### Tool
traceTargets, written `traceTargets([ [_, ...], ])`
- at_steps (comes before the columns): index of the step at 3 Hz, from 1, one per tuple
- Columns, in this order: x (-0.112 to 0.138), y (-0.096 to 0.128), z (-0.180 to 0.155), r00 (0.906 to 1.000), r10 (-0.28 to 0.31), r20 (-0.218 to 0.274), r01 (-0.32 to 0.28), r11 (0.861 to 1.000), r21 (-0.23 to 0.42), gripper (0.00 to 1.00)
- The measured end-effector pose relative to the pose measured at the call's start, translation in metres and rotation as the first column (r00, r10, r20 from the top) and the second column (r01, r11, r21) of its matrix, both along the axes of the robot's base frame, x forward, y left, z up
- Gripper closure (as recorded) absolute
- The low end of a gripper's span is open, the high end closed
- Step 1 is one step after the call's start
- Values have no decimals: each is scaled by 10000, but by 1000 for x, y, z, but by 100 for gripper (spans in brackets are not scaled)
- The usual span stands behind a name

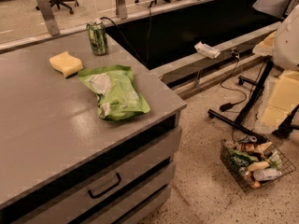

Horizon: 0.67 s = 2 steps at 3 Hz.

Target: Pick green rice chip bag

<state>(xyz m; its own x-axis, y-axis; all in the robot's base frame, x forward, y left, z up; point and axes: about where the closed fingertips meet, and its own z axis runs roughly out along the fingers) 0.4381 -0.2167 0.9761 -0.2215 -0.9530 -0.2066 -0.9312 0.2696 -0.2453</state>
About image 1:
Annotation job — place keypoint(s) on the green rice chip bag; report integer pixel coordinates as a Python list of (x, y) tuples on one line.
[(117, 97)]

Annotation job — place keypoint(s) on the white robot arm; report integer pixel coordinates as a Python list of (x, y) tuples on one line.
[(283, 48)]

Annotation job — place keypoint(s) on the green snack bag in basket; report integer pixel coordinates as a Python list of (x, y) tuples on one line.
[(240, 159)]

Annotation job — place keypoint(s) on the green soda can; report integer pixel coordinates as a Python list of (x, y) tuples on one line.
[(97, 36)]

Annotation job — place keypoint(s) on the yellow sponge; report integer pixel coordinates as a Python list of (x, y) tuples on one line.
[(65, 63)]

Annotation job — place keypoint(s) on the white plastic bottle in basket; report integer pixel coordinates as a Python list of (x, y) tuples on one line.
[(267, 174)]

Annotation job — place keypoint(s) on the black power adapter with cable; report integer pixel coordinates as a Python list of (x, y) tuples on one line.
[(223, 108)]

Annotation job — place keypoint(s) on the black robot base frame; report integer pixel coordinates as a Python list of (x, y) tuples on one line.
[(283, 130)]

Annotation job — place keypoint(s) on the black drawer handle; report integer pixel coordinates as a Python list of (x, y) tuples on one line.
[(100, 191)]

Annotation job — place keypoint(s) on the wire basket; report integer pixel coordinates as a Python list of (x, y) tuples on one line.
[(269, 156)]

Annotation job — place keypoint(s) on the grey metal post middle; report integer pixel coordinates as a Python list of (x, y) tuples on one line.
[(121, 10)]

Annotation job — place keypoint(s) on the grey metal post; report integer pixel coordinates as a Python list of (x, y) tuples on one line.
[(121, 10), (47, 14)]

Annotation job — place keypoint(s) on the grey metal post left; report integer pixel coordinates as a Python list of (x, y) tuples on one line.
[(47, 14)]

